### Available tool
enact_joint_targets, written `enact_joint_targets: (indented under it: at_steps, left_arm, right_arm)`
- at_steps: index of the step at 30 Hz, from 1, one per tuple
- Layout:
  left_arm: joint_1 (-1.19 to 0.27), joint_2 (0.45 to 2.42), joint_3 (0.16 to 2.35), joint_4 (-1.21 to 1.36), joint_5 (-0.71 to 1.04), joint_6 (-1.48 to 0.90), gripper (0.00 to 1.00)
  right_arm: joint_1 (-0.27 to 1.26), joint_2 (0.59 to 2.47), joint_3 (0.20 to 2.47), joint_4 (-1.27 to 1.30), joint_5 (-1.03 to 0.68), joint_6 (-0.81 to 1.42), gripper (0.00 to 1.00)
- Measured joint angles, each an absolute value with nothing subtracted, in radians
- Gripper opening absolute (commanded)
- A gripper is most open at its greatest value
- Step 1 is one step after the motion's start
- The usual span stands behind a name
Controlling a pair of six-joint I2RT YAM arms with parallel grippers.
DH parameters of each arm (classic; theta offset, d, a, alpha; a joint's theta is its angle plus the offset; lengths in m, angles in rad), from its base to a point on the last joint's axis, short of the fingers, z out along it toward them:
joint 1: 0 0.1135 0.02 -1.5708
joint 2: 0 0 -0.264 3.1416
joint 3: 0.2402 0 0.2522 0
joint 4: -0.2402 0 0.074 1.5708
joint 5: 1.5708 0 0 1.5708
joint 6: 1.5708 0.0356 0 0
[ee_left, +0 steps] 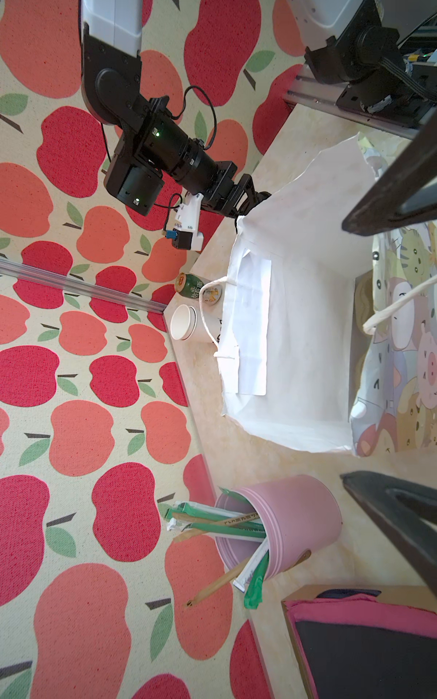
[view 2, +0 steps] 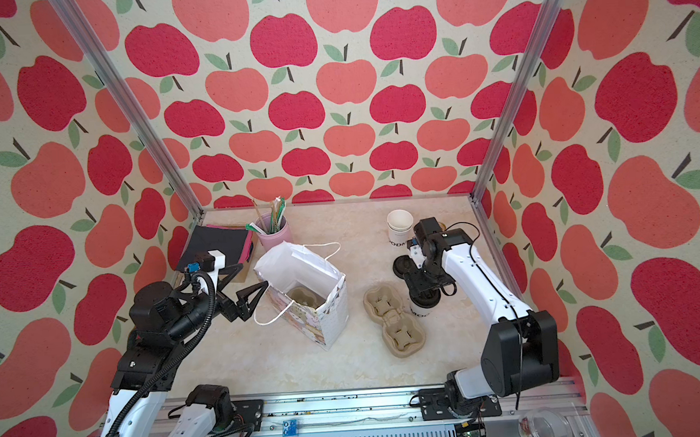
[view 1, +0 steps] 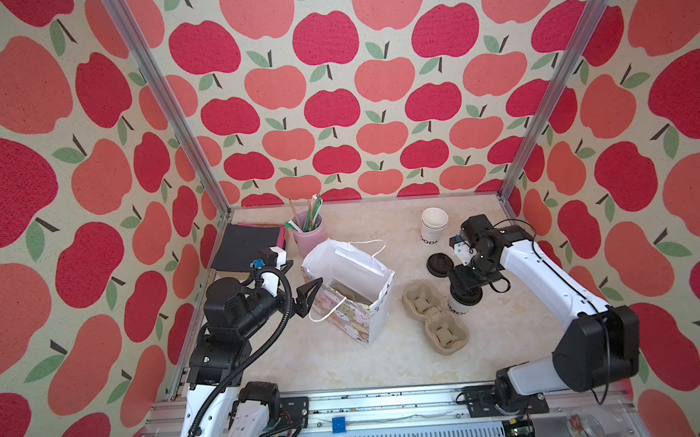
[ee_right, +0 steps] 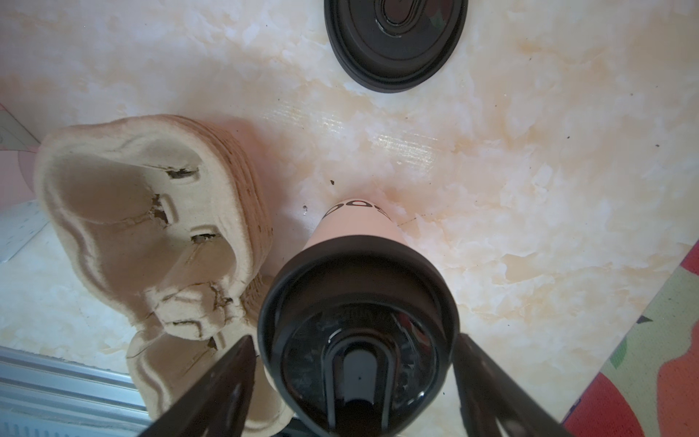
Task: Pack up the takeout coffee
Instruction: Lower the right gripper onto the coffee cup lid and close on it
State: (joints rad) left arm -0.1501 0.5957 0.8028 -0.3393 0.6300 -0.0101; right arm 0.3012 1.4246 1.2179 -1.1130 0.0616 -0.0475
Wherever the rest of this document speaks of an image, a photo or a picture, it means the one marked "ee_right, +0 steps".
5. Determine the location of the white paper gift bag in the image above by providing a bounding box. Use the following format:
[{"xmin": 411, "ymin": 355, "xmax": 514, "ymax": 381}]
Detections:
[{"xmin": 1, "ymin": 107, "xmax": 47, "ymax": 263}]

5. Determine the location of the black cup lid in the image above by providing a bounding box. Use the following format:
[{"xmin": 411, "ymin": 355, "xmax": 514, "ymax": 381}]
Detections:
[
  {"xmin": 324, "ymin": 0, "xmax": 469, "ymax": 93},
  {"xmin": 258, "ymin": 236, "xmax": 460, "ymax": 436}
]

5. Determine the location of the white paper coffee cup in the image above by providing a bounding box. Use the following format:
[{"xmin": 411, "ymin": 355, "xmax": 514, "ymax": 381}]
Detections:
[{"xmin": 303, "ymin": 198, "xmax": 407, "ymax": 249}]

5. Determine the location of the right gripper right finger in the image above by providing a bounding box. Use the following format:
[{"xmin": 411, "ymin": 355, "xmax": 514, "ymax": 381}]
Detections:
[{"xmin": 453, "ymin": 333, "xmax": 570, "ymax": 437}]

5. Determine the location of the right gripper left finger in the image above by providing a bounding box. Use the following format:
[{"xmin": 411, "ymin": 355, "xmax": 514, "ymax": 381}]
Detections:
[{"xmin": 141, "ymin": 335, "xmax": 257, "ymax": 437}]

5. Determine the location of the cardboard cup carrier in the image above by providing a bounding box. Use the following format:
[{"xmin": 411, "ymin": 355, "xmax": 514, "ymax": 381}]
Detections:
[{"xmin": 35, "ymin": 115, "xmax": 273, "ymax": 419}]

